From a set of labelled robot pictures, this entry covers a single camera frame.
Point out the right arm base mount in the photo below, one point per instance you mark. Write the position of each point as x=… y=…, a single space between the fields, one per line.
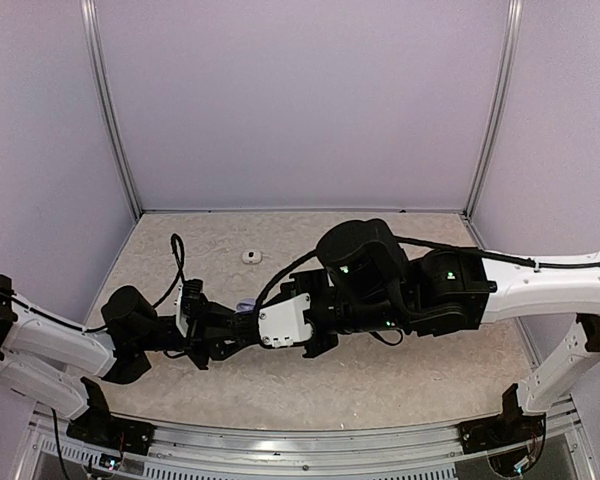
x=506 y=428

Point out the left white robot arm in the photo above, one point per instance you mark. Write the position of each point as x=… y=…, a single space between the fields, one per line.
x=62 y=364

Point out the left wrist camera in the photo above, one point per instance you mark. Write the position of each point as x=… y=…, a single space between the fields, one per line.
x=188 y=304

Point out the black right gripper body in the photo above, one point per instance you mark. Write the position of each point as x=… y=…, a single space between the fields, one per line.
x=317 y=352

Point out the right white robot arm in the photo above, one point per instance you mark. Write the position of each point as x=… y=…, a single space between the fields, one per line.
x=368 y=284

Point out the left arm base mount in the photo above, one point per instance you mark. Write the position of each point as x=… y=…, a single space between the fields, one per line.
x=97 y=426

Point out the purple round earbud case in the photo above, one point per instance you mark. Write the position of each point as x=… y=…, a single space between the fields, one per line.
x=246 y=305

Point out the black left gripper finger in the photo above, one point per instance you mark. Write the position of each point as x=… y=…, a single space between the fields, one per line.
x=217 y=314
x=223 y=343

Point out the right aluminium frame post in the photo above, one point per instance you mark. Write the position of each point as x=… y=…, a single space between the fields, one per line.
x=497 y=107

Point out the white earbud charging case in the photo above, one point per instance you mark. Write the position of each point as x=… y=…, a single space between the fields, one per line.
x=251 y=257

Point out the aluminium frame post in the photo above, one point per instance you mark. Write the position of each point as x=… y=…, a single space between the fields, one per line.
x=497 y=107
x=95 y=50

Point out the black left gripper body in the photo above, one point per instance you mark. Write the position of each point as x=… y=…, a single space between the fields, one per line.
x=196 y=346

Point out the left aluminium frame post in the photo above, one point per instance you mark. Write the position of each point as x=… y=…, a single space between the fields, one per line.
x=95 y=50

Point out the front aluminium rail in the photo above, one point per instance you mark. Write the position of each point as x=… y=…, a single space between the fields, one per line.
x=187 y=451

